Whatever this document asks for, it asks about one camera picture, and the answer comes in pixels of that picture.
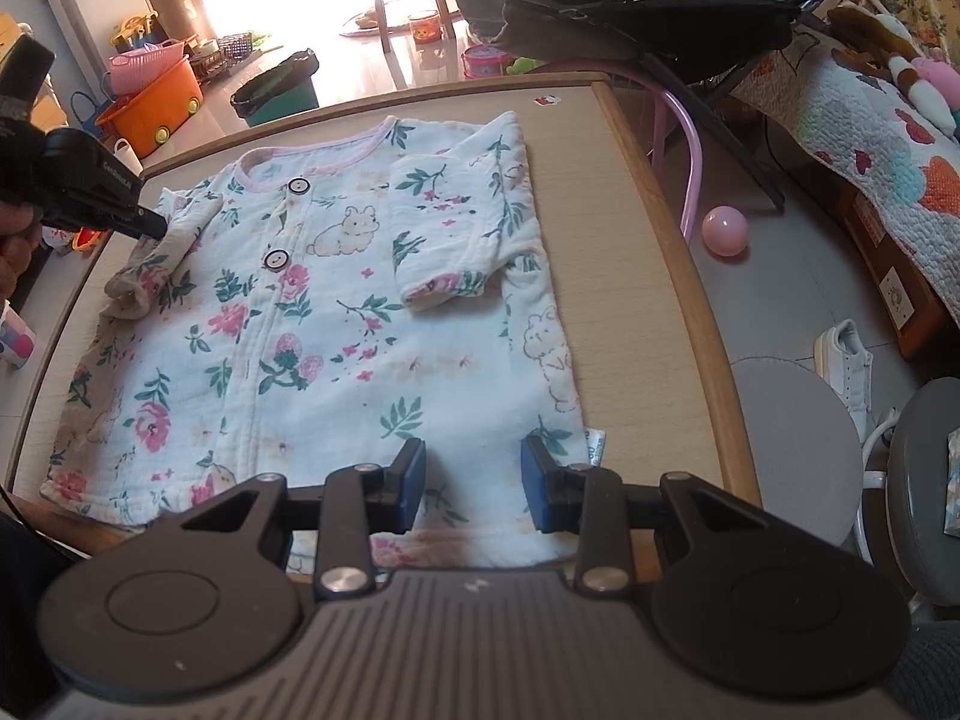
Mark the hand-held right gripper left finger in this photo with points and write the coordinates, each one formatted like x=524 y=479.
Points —
x=409 y=484

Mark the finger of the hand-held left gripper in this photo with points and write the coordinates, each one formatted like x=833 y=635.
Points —
x=146 y=223

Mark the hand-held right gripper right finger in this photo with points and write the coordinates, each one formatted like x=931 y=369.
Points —
x=540 y=484

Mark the floral baby shirt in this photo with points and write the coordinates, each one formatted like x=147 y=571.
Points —
x=337 y=330

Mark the person's left hand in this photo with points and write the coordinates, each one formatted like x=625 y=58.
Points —
x=11 y=251

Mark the white plastic mug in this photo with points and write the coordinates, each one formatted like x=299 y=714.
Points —
x=127 y=157

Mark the white printed plastic bag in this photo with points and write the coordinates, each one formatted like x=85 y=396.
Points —
x=56 y=240

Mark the orange plastic tub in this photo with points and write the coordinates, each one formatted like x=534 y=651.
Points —
x=157 y=112

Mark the pink plastic basket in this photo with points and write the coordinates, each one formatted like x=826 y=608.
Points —
x=142 y=67

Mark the yellow toy car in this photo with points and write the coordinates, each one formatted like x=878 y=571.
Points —
x=135 y=30

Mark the green trash bin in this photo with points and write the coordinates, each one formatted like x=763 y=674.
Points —
x=281 y=90

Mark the wooden table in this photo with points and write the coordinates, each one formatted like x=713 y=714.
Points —
x=622 y=277

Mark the light grey round stool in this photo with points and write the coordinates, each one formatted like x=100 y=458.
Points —
x=795 y=450

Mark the pink ball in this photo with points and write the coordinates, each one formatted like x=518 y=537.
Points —
x=724 y=231

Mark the white sneaker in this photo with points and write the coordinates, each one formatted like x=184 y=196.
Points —
x=844 y=375

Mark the orange toy bucket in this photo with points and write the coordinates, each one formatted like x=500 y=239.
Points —
x=425 y=26

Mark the pink toy drum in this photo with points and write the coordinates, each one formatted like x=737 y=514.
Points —
x=486 y=61

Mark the dark grey round stool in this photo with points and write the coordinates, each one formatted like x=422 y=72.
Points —
x=922 y=480

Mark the person's left leg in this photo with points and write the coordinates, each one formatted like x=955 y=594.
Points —
x=22 y=600

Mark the green plush toy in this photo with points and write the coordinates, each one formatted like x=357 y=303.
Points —
x=525 y=65

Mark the tissue packet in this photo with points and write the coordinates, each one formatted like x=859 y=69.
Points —
x=952 y=484

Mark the patchwork quilt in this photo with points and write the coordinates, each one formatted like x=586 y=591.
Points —
x=862 y=142

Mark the pink metal chair frame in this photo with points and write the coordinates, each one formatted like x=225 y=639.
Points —
x=694 y=157

